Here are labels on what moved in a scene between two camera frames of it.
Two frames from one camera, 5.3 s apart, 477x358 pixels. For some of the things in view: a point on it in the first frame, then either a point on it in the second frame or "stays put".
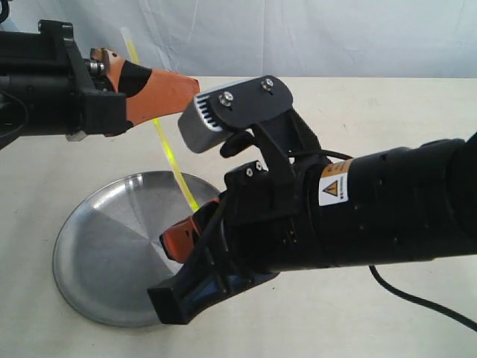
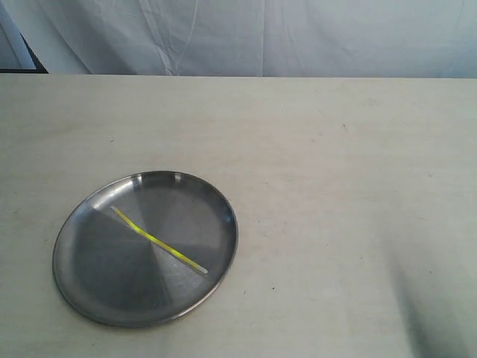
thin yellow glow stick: [135, 57] -> [154, 240]
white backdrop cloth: [274, 39] stays put
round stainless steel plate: [107, 253] stays put
